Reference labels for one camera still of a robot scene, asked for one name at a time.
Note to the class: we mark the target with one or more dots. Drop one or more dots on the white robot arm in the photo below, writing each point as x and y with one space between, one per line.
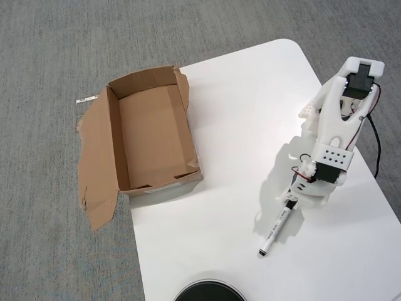
329 125

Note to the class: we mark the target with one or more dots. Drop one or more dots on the black round object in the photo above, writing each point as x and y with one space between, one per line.
210 290

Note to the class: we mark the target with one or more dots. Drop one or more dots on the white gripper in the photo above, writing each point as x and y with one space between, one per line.
291 198

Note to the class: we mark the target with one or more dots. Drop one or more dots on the white marker pen black cap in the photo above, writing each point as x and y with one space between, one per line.
275 225

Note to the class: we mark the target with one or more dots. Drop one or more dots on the open brown cardboard box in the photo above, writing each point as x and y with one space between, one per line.
150 131

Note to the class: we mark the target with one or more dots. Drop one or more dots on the white strip on carpet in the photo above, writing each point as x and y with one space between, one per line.
86 99

